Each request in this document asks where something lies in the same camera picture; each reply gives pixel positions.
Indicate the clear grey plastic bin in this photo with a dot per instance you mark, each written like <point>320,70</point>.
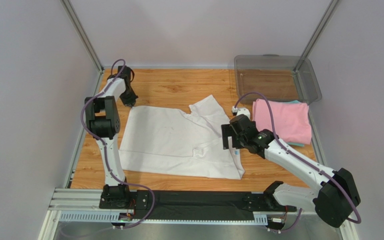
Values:
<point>280,78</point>

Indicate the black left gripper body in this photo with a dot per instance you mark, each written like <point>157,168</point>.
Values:
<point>129,97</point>

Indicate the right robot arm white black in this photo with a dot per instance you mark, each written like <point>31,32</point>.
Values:
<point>331,194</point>

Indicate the teal folded t shirt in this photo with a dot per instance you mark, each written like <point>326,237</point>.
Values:
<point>298,144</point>

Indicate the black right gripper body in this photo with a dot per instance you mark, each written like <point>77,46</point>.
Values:
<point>230,136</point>

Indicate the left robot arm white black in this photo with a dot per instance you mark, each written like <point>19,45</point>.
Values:
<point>100,118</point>

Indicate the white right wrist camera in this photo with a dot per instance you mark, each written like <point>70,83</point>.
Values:
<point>239,111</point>

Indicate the right aluminium frame post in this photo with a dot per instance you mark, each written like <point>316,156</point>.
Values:
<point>323,22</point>

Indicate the pink folded t shirt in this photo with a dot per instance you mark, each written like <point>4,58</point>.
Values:
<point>261,116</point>

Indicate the aluminium frame rail front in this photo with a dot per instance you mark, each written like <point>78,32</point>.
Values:
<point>75,214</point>

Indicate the aluminium frame post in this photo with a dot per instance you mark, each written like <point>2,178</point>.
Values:
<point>76,22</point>
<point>323,22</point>

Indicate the left aluminium frame post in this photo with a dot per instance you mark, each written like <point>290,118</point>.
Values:
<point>76,22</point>

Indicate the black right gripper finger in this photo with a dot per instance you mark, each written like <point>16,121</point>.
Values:
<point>228,132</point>
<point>238,140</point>

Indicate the white t shirt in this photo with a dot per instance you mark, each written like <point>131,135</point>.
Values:
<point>170,141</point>

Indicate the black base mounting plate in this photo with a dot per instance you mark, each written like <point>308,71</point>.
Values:
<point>202,205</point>

